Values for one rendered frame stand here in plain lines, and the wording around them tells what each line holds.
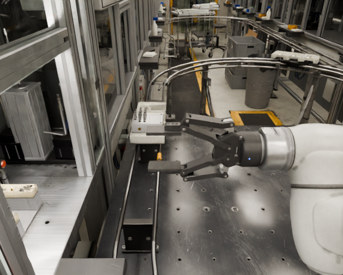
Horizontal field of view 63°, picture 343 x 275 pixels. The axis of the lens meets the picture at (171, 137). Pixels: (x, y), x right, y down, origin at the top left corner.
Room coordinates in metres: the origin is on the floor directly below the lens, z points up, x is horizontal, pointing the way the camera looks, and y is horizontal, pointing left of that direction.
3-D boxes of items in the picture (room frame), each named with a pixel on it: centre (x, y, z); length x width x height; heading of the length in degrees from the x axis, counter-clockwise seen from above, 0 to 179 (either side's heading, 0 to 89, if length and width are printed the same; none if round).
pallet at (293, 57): (2.38, -1.05, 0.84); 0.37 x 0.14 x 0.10; 58
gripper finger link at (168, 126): (0.49, -0.01, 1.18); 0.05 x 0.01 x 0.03; 90
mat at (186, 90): (5.17, -0.23, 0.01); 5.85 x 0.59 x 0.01; 0
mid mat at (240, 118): (2.70, -1.00, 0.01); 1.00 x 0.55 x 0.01; 0
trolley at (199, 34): (7.39, -0.85, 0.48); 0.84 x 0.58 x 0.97; 8
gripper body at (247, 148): (0.49, -0.13, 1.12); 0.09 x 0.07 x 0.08; 90
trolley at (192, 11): (6.11, -0.44, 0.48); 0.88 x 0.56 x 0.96; 108
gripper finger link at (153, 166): (0.49, 0.01, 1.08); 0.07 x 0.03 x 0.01; 90
